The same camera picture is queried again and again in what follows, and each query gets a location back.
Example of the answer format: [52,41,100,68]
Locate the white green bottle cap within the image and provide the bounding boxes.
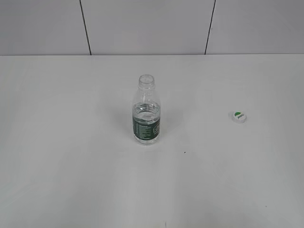
[228,110,247,124]

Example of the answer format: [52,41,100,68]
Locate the clear plastic water bottle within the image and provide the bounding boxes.
[132,74,161,145]

